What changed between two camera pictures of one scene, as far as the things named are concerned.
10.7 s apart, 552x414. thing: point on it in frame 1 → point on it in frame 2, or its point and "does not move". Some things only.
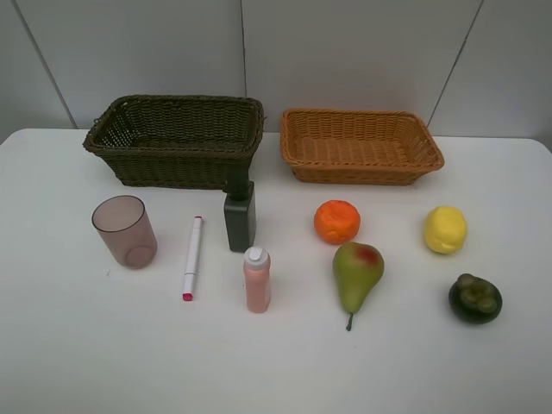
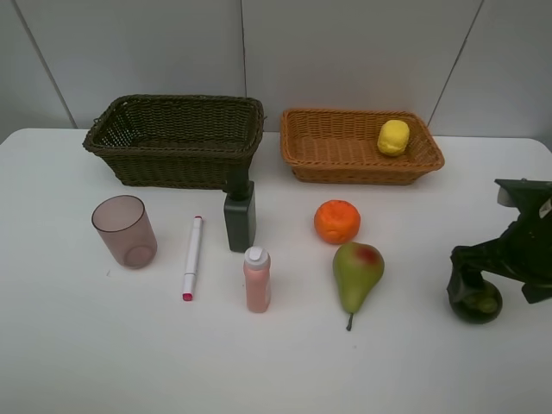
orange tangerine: [336, 222] does not move
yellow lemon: [445, 229] → [393, 137]
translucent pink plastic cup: [122, 222] does not move
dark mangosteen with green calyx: [474, 299] does not move
